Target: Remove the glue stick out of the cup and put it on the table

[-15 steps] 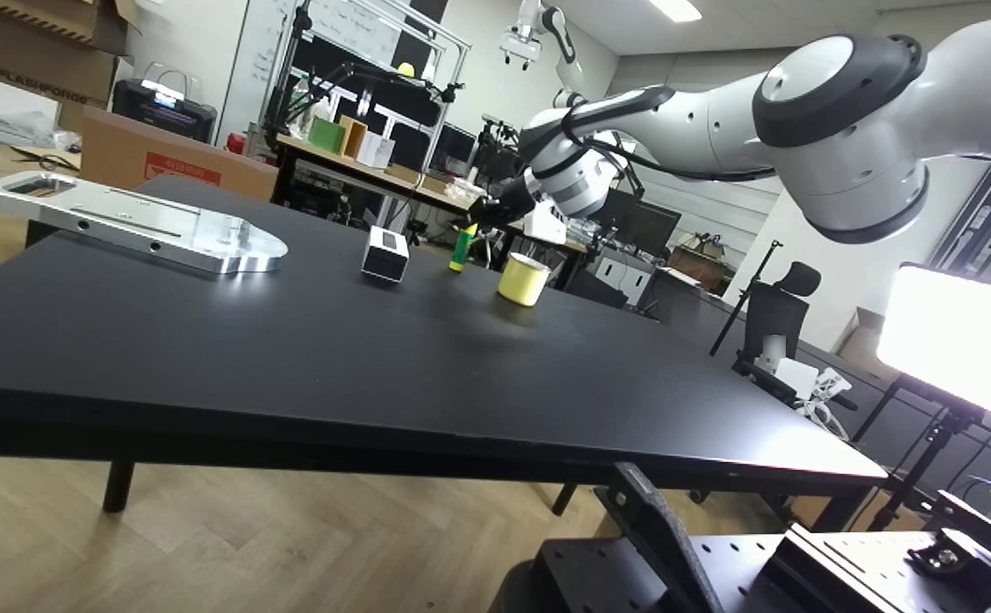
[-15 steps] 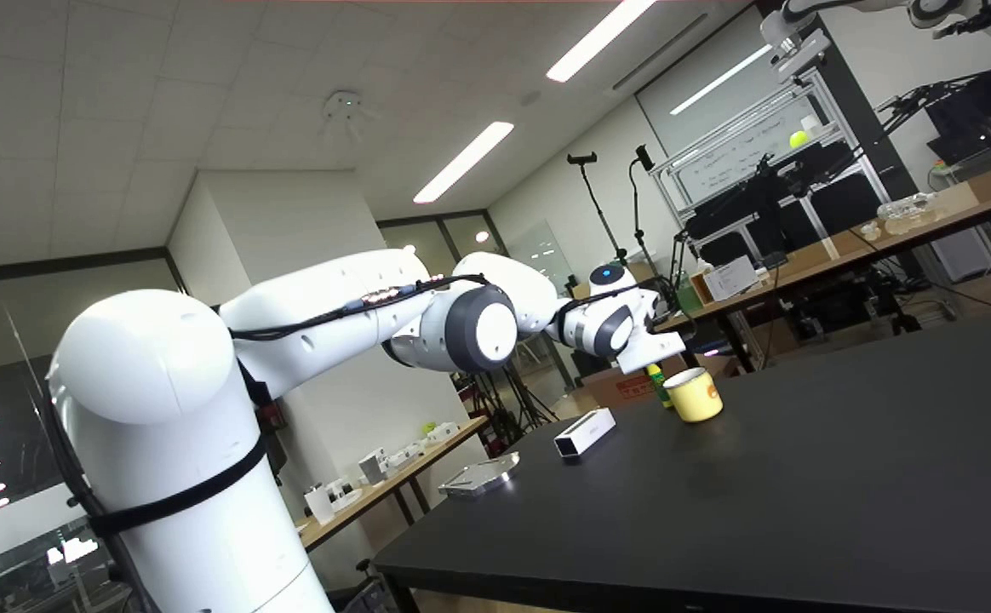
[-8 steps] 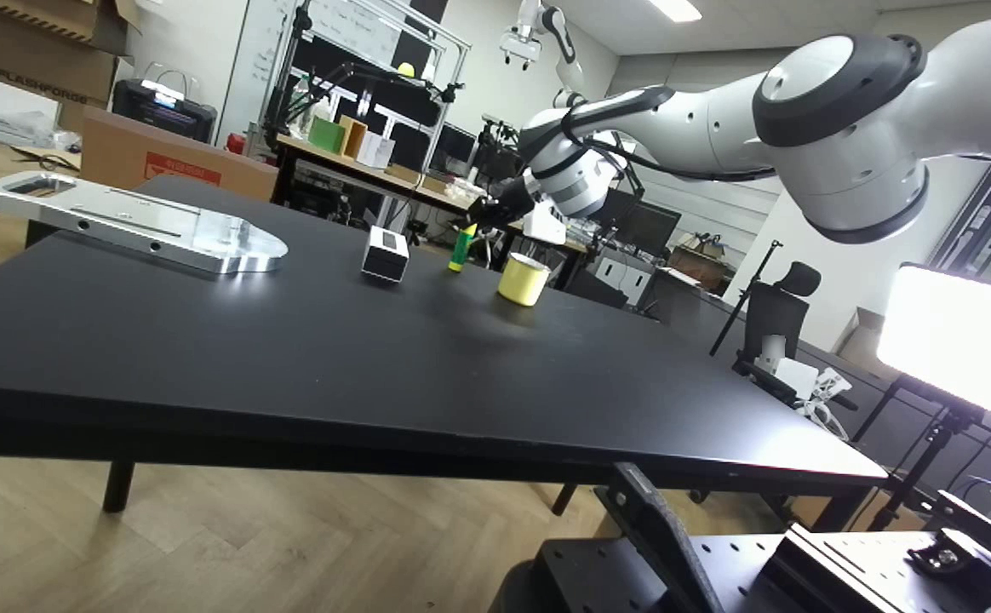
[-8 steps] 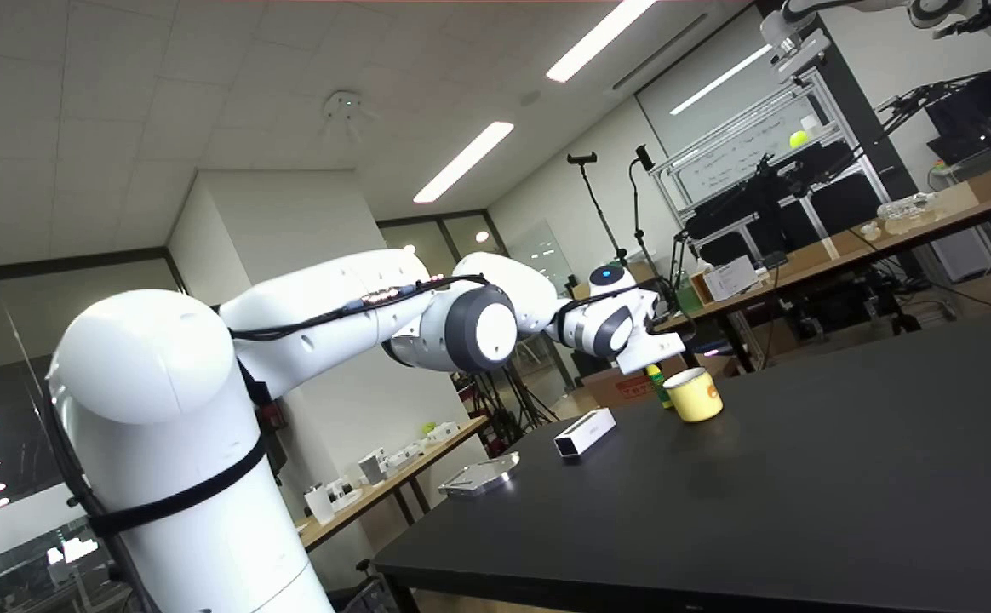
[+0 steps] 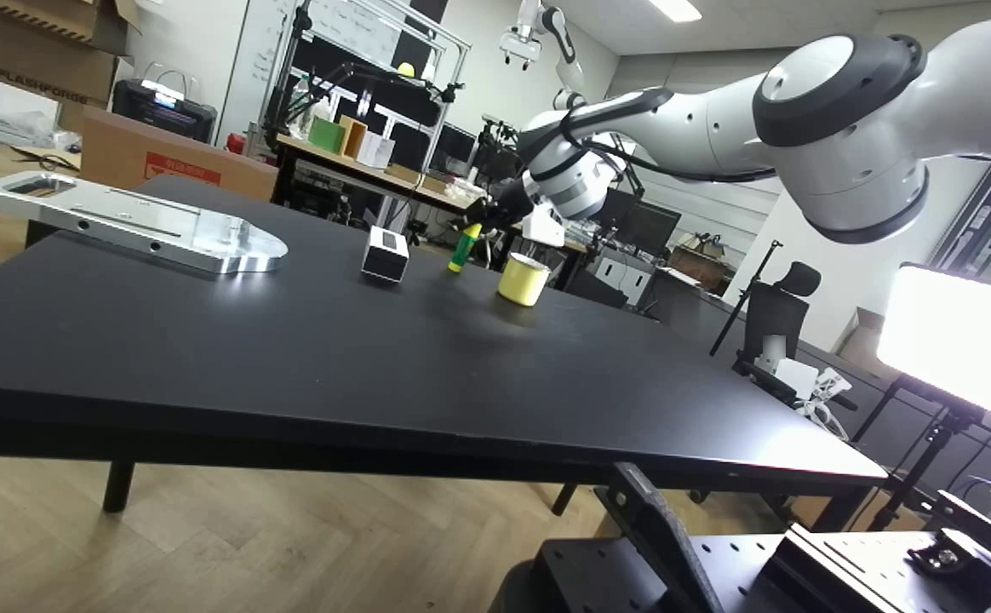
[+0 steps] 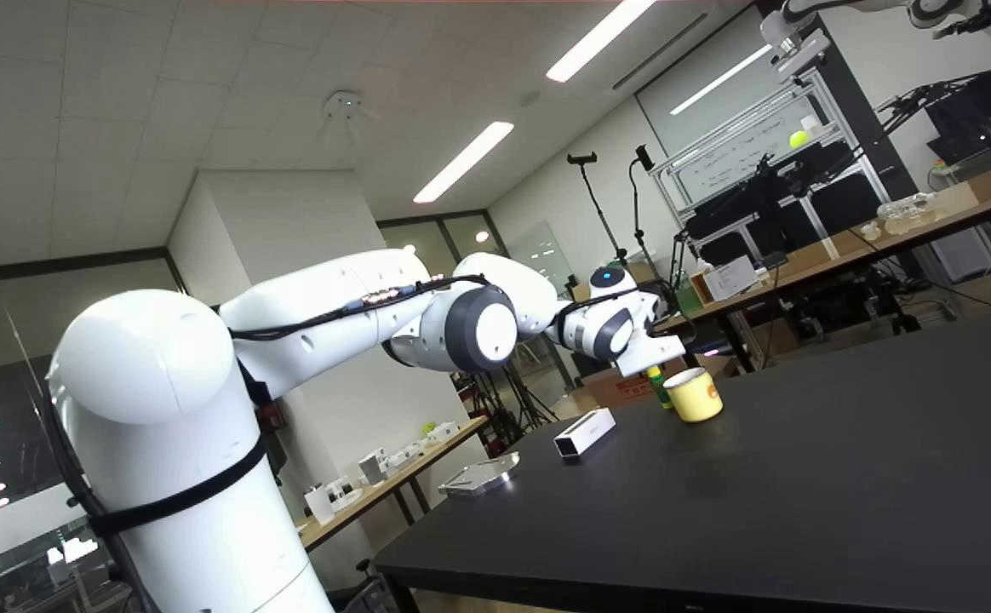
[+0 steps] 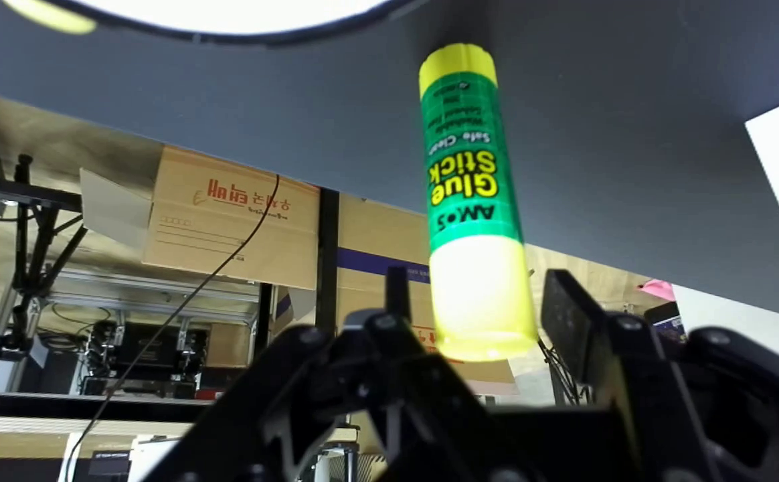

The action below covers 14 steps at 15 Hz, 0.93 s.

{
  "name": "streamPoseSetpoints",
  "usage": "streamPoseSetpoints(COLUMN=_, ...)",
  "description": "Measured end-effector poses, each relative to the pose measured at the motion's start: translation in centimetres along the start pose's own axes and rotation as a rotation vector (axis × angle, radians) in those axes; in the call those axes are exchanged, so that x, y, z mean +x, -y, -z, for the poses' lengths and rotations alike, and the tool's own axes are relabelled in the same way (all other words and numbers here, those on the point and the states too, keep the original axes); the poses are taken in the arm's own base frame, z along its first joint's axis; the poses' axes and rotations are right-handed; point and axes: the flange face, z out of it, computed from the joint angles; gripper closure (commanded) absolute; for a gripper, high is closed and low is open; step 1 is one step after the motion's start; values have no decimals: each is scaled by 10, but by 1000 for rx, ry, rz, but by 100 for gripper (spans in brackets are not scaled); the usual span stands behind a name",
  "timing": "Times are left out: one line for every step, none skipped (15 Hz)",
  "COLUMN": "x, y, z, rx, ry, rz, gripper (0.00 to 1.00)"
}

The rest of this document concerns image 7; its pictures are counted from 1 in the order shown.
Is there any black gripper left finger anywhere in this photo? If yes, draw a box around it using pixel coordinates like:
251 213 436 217
142 264 517 482

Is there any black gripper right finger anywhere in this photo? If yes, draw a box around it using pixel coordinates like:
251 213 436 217
537 267 779 482

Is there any green yellow glue stick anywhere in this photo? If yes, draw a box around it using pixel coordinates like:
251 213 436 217
414 41 540 365

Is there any black metal bench leg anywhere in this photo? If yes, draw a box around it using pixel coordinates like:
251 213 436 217
312 184 343 337

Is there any cardboard box with red label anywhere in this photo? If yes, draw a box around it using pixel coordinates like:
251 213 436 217
331 193 436 334

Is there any cardboard box with red writing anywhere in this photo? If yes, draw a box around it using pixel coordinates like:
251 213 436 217
142 145 323 294

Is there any thin black hanging cable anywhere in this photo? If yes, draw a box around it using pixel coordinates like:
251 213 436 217
62 172 283 482

